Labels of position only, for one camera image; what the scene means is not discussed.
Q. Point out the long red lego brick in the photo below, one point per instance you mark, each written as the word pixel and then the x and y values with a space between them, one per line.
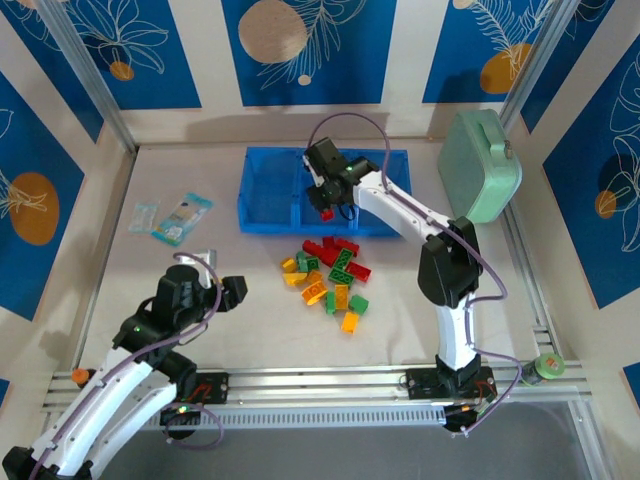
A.
pixel 359 271
pixel 347 245
pixel 312 248

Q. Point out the long green lego brick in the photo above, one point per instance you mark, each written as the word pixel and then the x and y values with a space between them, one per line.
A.
pixel 343 260
pixel 340 276

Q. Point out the blue three-compartment plastic bin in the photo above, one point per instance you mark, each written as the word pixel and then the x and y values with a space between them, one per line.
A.
pixel 270 180

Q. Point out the small yellow lego brick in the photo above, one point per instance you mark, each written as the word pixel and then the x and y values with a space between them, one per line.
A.
pixel 288 263
pixel 351 322
pixel 314 276

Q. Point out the long yellow lego brick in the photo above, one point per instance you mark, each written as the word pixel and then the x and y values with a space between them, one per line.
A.
pixel 314 293
pixel 341 296
pixel 295 279

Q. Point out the small green lego brick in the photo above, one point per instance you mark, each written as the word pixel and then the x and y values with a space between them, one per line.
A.
pixel 313 264
pixel 302 261
pixel 359 304
pixel 330 303

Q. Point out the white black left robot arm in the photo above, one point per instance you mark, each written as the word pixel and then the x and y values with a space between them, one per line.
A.
pixel 130 425

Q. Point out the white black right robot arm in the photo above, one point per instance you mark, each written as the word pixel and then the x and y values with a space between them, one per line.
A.
pixel 395 205

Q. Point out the blue yellow plastic packet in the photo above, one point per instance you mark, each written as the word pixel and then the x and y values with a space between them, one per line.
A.
pixel 182 220

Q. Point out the small clear plastic packet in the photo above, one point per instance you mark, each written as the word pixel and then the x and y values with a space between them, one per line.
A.
pixel 144 216

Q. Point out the black controller board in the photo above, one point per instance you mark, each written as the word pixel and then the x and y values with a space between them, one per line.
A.
pixel 462 417
pixel 180 413

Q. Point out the brown bottle with orange cap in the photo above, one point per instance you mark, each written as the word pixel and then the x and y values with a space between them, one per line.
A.
pixel 80 376

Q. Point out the mint green carry case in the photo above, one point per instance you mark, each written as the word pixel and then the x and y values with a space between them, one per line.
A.
pixel 475 165

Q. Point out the green tape roll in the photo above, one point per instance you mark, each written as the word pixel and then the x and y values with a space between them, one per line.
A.
pixel 547 367

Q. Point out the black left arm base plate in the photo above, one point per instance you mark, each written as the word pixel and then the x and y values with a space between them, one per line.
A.
pixel 215 387

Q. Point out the aluminium mounting rail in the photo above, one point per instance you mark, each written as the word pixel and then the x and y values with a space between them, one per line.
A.
pixel 325 385

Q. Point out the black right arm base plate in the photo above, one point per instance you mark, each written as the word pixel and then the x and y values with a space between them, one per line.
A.
pixel 420 385

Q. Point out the aluminium frame post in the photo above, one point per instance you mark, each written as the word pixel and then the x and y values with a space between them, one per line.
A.
pixel 89 75
pixel 540 65

